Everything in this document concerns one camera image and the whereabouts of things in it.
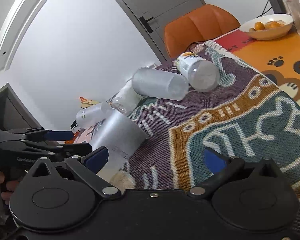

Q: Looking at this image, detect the black power adapter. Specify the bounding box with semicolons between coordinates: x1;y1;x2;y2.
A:
269;0;287;14

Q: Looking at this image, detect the grey door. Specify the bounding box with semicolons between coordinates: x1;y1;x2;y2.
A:
115;0;205;63

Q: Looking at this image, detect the orange cartoon table mat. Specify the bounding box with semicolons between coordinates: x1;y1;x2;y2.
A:
214;30;300;106

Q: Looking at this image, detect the frosted HEYTEA plastic cup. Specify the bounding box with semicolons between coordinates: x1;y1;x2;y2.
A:
89;109;148;181

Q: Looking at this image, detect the long frosted plastic cup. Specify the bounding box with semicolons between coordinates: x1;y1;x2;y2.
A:
132;67;189;101

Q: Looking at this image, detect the yellow label plastic bottle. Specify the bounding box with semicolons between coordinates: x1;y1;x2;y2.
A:
174;52;220;93

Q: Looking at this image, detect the dark doorway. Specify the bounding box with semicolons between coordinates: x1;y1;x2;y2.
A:
0;83;44;137

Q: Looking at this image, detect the left hand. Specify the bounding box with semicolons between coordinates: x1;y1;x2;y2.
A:
0;164;21;205

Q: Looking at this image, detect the white small plastic bottle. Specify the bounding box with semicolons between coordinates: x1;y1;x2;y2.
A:
111;80;143;116

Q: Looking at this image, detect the black door handle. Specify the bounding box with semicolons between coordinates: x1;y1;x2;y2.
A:
139;16;154;34

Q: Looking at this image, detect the patterned woven blanket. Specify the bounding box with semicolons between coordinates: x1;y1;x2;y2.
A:
72;39;300;238

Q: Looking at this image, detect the orange leather chair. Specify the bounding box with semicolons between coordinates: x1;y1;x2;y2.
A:
163;4;240;58

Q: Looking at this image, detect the white fruit bowl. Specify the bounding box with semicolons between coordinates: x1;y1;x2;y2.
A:
239;14;294;41

